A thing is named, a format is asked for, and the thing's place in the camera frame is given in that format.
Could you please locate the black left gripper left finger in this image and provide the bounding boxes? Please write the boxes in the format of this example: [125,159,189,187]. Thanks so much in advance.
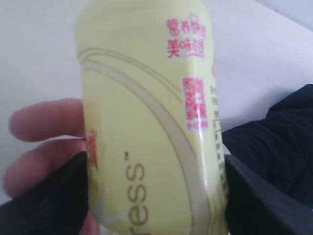
[0,152,89,235]

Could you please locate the black sleeved forearm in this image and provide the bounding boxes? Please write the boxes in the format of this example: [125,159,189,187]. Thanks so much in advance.
[223,84,313,209]

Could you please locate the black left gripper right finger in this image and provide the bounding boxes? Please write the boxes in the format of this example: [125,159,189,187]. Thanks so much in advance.
[225,155,313,235]

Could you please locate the yellow nutri-express bottle red cap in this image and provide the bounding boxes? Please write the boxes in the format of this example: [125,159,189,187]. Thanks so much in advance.
[75,0,228,235]

